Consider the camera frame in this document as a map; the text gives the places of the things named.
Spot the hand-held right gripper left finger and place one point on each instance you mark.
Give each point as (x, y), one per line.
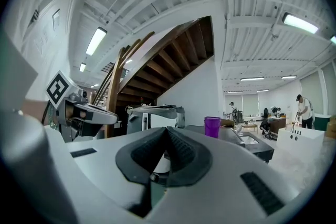
(105, 162)

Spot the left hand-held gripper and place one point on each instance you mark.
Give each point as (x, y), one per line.
(59, 87)

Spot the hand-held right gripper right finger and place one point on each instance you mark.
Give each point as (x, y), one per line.
(223, 173)

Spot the person's left forearm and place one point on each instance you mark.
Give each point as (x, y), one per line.
(34, 111)

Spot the black sink table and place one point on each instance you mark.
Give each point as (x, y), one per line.
(252, 148)

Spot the purple plastic bucket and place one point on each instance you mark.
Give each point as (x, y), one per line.
(212, 126)

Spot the long ceiling light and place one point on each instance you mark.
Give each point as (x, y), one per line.
(252, 78)
(300, 23)
(288, 77)
(96, 41)
(82, 67)

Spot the brown wooden desk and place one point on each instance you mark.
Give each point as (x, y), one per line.
(278, 124)

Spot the white box counter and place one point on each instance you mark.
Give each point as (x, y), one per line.
(302, 140)

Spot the wooden staircase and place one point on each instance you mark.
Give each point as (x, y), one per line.
(168, 60)

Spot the person's white shirt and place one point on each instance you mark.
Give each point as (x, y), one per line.
(44, 34)

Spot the dark green bin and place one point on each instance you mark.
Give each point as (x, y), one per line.
(321, 123)

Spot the framed wall picture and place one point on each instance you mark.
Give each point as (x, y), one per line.
(56, 19)

